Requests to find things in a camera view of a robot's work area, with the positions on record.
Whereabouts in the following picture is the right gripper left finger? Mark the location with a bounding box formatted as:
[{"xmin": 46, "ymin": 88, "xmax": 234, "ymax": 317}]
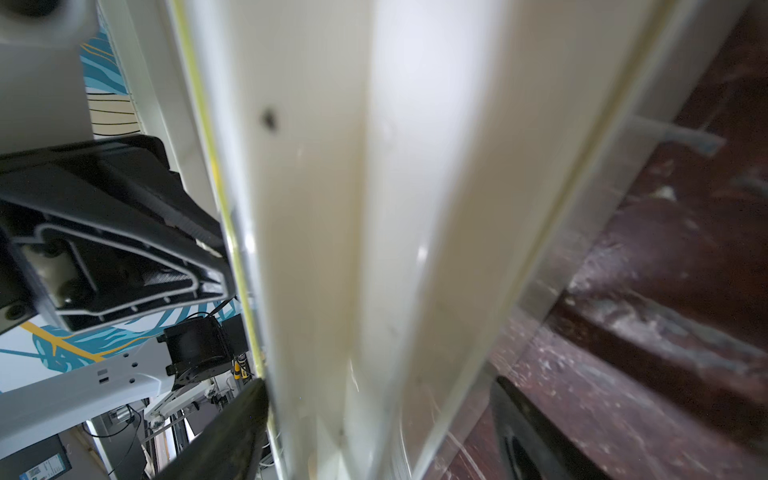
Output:
[{"xmin": 156, "ymin": 379, "xmax": 269, "ymax": 480}]

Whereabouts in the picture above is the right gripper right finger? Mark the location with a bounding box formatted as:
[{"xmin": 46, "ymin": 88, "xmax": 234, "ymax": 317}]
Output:
[{"xmin": 490, "ymin": 376, "xmax": 608, "ymax": 479}]

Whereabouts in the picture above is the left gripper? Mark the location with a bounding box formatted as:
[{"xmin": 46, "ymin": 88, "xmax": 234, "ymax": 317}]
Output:
[{"xmin": 1, "ymin": 134, "xmax": 235, "ymax": 333}]

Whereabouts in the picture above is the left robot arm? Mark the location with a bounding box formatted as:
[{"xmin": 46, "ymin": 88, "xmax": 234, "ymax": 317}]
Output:
[{"xmin": 1, "ymin": 134, "xmax": 236, "ymax": 456}]

